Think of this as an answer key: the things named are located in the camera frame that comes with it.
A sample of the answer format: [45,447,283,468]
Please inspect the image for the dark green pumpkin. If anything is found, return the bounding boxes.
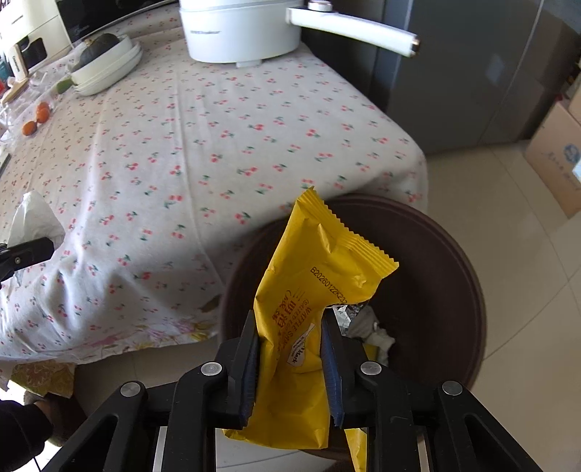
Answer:
[74,33,120,71]

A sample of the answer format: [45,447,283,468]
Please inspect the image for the white stacked plates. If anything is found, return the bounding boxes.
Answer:
[73,41,143,96]

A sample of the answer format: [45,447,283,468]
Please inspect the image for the orange tangerine top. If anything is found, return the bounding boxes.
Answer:
[36,101,50,111]

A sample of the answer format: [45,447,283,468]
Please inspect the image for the black microwave oven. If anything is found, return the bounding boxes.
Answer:
[56,0,181,45]

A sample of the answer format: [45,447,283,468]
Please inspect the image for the dark brown trash bin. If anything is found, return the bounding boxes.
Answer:
[219,194,488,463]

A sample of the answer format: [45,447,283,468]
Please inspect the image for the white electric cooking pot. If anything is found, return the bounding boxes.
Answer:
[179,1,419,68]

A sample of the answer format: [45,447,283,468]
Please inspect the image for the grey refrigerator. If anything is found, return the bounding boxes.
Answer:
[302,0,580,153]

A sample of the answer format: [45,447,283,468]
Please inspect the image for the white bowl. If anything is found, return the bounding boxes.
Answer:
[71,35,133,85]

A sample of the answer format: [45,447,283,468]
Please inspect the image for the orange tangerine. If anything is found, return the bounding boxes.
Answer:
[36,107,50,124]
[36,101,50,111]
[22,121,37,137]

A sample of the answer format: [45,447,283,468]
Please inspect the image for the green vegetable piece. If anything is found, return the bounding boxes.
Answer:
[54,78,74,95]

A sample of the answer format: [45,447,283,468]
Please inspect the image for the white tissue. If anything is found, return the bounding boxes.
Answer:
[7,191,65,249]

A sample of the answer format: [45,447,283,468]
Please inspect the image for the lower cardboard box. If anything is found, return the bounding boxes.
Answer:
[525,100,580,218]

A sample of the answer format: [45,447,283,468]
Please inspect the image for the cherry print tablecloth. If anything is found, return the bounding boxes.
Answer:
[1,6,428,368]

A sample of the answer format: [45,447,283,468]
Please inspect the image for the orange tangerine left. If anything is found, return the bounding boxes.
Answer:
[22,121,37,137]

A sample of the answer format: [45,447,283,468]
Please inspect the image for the yellow snack wrapper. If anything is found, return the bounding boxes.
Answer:
[224,188,399,449]

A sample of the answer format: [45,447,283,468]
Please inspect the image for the orange tangerine middle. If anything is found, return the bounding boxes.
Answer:
[36,107,50,124]

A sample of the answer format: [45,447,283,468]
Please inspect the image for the glass jar wooden lid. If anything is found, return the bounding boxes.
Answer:
[1,82,55,138]

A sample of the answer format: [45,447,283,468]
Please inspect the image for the cream air fryer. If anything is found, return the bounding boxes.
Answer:
[1,0,72,82]

